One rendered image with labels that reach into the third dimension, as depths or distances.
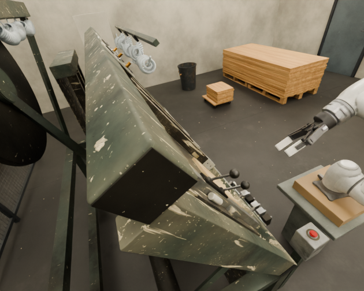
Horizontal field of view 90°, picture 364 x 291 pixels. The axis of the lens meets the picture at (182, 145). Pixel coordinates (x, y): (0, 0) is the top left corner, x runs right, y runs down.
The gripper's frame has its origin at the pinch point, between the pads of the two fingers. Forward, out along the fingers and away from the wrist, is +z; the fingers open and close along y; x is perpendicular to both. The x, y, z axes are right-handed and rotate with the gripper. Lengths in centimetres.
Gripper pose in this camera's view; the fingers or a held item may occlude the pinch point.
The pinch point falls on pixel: (283, 149)
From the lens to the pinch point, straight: 88.7
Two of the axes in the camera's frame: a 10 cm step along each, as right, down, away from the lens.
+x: 6.3, 7.7, -0.3
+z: -7.4, 6.2, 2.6
